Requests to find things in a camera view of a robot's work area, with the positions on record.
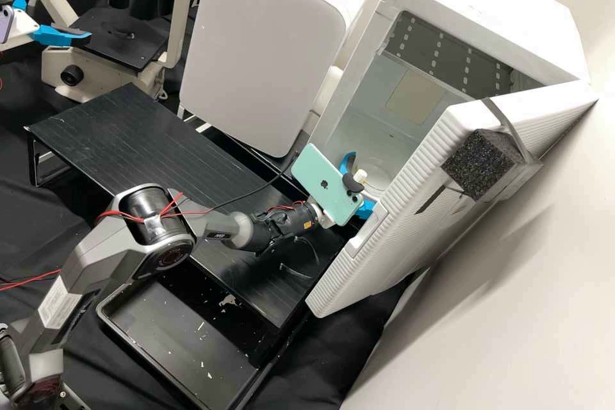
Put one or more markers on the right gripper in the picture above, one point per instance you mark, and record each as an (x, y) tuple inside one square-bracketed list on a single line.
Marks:
[(326, 220)]

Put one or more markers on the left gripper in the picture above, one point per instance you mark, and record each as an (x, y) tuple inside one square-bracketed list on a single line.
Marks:
[(21, 28)]

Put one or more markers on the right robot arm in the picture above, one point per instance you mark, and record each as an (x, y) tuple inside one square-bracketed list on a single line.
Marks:
[(120, 256)]

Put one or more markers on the petri dish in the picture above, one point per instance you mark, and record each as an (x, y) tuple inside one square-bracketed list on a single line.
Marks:
[(377, 174)]

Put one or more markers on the incubator door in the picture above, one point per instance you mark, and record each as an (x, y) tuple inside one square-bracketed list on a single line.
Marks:
[(384, 261)]

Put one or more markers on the cream microscope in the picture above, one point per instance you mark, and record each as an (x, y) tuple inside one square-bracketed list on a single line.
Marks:
[(91, 71)]

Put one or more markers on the black platform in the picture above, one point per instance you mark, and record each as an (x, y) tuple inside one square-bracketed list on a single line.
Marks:
[(120, 150)]

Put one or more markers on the white box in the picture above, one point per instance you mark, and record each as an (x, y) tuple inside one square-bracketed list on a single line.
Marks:
[(259, 45)]

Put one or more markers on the black tray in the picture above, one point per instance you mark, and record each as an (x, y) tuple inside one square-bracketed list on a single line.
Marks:
[(182, 342)]

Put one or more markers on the left wrist camera phone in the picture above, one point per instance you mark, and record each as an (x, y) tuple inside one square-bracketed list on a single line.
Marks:
[(5, 21)]

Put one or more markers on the wrist camera phone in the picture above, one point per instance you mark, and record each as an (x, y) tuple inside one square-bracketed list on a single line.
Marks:
[(5, 21), (322, 179)]

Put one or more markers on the right wrist camera phone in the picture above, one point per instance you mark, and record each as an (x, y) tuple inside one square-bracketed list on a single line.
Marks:
[(322, 179)]

